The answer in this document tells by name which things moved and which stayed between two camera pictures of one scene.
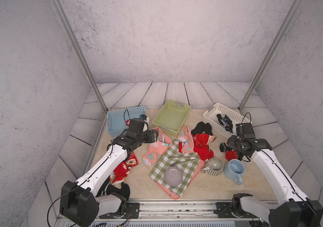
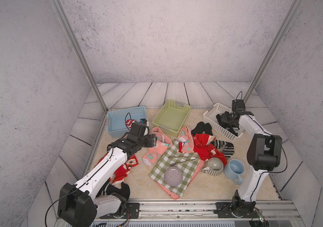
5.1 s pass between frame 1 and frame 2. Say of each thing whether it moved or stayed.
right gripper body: moved
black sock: stayed
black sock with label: stayed
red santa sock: stayed
